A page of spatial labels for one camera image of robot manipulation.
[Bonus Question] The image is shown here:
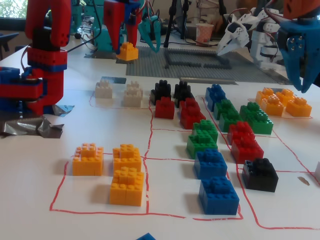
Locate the square grey tape marker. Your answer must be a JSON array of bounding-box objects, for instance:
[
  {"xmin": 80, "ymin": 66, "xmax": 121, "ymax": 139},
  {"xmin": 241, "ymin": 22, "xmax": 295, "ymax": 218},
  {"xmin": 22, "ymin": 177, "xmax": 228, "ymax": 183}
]
[{"xmin": 99, "ymin": 76, "xmax": 127, "ymax": 85}]

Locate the person hand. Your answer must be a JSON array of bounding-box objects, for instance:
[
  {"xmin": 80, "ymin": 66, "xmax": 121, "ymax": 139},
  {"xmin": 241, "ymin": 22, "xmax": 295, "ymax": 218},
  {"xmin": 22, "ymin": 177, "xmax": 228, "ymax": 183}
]
[{"xmin": 213, "ymin": 17, "xmax": 224, "ymax": 31}]

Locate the red lego block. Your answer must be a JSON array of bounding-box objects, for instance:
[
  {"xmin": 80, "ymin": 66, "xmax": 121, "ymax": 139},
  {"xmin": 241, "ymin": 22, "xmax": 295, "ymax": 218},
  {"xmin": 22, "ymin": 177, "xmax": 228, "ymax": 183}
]
[
  {"xmin": 230, "ymin": 136, "xmax": 265, "ymax": 164},
  {"xmin": 154, "ymin": 96, "xmax": 175, "ymax": 119},
  {"xmin": 179, "ymin": 97, "xmax": 201, "ymax": 115},
  {"xmin": 180, "ymin": 106, "xmax": 207, "ymax": 130},
  {"xmin": 226, "ymin": 121, "xmax": 255, "ymax": 145}
]

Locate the black microphone cable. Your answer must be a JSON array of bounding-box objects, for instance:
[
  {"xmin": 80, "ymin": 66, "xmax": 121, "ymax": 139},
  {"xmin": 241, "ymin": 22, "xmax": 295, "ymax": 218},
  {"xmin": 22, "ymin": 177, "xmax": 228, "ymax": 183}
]
[{"xmin": 66, "ymin": 32, "xmax": 106, "ymax": 54}]

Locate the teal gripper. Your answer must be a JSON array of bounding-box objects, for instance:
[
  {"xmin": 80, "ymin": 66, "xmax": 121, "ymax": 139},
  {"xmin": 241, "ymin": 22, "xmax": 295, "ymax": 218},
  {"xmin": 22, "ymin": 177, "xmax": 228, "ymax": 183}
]
[{"xmin": 126, "ymin": 14, "xmax": 163, "ymax": 54}]

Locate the small brown scrap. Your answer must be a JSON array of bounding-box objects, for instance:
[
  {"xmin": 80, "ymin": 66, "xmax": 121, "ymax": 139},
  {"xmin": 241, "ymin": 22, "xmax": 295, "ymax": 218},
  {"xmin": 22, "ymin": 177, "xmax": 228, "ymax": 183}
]
[{"xmin": 296, "ymin": 176, "xmax": 311, "ymax": 187}]

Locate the crumpled silver duct tape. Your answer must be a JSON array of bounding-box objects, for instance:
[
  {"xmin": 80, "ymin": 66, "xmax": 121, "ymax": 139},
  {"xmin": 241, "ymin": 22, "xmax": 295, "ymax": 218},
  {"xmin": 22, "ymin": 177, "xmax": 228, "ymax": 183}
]
[{"xmin": 0, "ymin": 103, "xmax": 76, "ymax": 140}]

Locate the dotted paper cup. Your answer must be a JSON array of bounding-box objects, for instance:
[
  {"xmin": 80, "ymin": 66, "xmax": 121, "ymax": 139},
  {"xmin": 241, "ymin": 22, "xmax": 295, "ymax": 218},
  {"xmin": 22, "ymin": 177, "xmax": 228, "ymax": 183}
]
[{"xmin": 195, "ymin": 23, "xmax": 215, "ymax": 44}]

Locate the green lego block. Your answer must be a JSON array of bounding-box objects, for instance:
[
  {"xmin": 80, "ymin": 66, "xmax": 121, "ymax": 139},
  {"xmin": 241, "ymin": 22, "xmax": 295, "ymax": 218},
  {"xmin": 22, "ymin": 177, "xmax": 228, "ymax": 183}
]
[
  {"xmin": 218, "ymin": 109, "xmax": 245, "ymax": 133},
  {"xmin": 214, "ymin": 99, "xmax": 237, "ymax": 120},
  {"xmin": 239, "ymin": 101, "xmax": 261, "ymax": 120},
  {"xmin": 246, "ymin": 111, "xmax": 274, "ymax": 136},
  {"xmin": 192, "ymin": 119, "xmax": 219, "ymax": 141},
  {"xmin": 186, "ymin": 129, "xmax": 219, "ymax": 160}
]

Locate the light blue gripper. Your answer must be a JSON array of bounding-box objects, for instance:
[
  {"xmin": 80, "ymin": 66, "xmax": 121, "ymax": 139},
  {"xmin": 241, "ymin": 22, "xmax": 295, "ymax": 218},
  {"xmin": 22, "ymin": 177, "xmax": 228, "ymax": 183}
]
[{"xmin": 277, "ymin": 17, "xmax": 320, "ymax": 94}]

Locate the dark grey brick frame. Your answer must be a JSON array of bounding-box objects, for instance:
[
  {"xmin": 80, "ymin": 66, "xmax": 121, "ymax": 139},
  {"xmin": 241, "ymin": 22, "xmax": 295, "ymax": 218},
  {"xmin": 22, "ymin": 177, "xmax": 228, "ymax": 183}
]
[{"xmin": 163, "ymin": 48, "xmax": 232, "ymax": 70}]

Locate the grey lego baseplate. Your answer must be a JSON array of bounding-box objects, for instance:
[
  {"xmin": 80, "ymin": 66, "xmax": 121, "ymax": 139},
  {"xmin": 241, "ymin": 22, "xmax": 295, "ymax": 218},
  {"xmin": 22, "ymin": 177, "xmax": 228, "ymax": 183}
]
[{"xmin": 125, "ymin": 46, "xmax": 286, "ymax": 84}]

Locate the black stand pole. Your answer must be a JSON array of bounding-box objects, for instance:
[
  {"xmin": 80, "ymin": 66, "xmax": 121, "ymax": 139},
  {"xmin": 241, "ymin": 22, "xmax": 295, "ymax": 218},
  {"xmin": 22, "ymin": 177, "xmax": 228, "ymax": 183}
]
[{"xmin": 217, "ymin": 0, "xmax": 228, "ymax": 16}]

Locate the red blue gripper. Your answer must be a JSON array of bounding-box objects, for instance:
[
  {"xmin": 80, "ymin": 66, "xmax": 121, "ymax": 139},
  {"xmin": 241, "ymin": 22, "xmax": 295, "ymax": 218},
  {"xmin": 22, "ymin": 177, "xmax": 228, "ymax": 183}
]
[{"xmin": 103, "ymin": 0, "xmax": 141, "ymax": 55}]

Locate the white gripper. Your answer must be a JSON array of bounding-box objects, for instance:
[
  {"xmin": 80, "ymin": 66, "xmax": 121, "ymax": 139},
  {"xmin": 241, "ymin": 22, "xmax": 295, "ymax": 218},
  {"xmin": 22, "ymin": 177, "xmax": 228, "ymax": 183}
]
[{"xmin": 216, "ymin": 13, "xmax": 251, "ymax": 57}]

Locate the dark blue chair part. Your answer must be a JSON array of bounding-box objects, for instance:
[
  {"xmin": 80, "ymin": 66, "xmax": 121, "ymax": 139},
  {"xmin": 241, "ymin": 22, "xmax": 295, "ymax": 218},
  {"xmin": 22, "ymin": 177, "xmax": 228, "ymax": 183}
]
[{"xmin": 0, "ymin": 31, "xmax": 20, "ymax": 53}]

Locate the blue lego block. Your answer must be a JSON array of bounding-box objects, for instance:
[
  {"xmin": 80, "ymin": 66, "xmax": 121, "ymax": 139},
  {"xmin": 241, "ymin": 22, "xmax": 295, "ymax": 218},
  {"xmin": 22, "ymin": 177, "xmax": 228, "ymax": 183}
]
[
  {"xmin": 135, "ymin": 232, "xmax": 157, "ymax": 240},
  {"xmin": 205, "ymin": 87, "xmax": 227, "ymax": 113},
  {"xmin": 198, "ymin": 175, "xmax": 240, "ymax": 216},
  {"xmin": 193, "ymin": 148, "xmax": 228, "ymax": 180},
  {"xmin": 211, "ymin": 83, "xmax": 226, "ymax": 94}
]

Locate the yellow lego block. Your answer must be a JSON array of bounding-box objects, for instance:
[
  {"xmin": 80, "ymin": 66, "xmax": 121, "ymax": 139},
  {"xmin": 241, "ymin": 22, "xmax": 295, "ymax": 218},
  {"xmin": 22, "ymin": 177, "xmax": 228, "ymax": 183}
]
[
  {"xmin": 284, "ymin": 96, "xmax": 313, "ymax": 118},
  {"xmin": 115, "ymin": 41, "xmax": 140, "ymax": 61},
  {"xmin": 71, "ymin": 142, "xmax": 105, "ymax": 177},
  {"xmin": 261, "ymin": 94, "xmax": 286, "ymax": 117},
  {"xmin": 108, "ymin": 166, "xmax": 145, "ymax": 207},
  {"xmin": 256, "ymin": 87, "xmax": 276, "ymax": 106},
  {"xmin": 112, "ymin": 143, "xmax": 143, "ymax": 173},
  {"xmin": 274, "ymin": 88, "xmax": 298, "ymax": 103}
]

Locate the black tripod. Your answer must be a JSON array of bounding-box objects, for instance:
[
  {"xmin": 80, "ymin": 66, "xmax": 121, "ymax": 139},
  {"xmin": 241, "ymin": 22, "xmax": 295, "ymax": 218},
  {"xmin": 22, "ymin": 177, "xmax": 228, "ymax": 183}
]
[{"xmin": 163, "ymin": 0, "xmax": 191, "ymax": 49}]

